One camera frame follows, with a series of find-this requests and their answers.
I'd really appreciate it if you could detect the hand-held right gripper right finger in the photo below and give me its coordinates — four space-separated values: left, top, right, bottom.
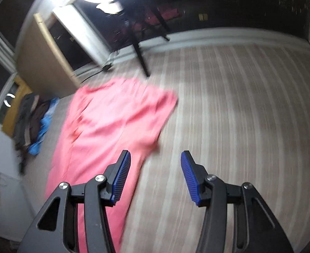
181 150 295 253

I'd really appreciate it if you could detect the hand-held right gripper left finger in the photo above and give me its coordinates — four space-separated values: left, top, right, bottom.
18 150 131 253

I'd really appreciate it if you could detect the pink t-shirt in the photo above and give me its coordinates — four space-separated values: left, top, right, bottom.
45 78 179 253

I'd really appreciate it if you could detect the blue garment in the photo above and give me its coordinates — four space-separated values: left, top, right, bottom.
27 97 60 155

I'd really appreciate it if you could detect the grey garment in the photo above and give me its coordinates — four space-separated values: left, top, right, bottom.
12 93 39 151

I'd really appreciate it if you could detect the black tripod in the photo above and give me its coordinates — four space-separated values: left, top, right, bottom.
118 0 171 77

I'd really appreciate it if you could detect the yellow wooden headboard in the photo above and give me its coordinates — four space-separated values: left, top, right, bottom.
1 76 34 137

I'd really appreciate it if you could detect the light wooden board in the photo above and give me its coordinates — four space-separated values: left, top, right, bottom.
16 13 81 97

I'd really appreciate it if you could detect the white window sash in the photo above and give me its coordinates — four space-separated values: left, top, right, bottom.
52 4 112 66

